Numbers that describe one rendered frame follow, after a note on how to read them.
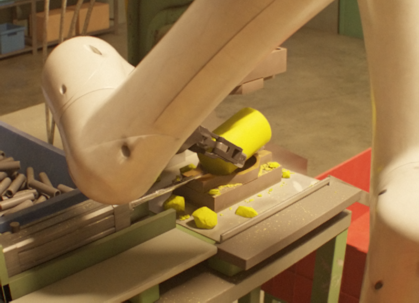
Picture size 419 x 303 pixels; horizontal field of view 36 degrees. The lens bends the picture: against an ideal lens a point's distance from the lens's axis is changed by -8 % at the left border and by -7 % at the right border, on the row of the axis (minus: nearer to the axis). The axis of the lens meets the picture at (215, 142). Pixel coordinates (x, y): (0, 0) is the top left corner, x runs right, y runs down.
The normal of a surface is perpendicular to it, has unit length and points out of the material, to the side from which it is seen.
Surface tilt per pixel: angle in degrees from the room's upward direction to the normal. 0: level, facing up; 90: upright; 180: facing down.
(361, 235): 0
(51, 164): 82
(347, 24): 90
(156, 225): 90
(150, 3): 90
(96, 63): 33
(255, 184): 90
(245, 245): 0
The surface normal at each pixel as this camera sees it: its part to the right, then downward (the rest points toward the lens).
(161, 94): -0.26, 0.26
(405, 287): -0.47, 0.32
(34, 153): -0.67, 0.12
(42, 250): 0.74, 0.25
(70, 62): -0.17, -0.44
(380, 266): -0.90, 0.15
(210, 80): 0.20, 0.66
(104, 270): 0.00, -0.93
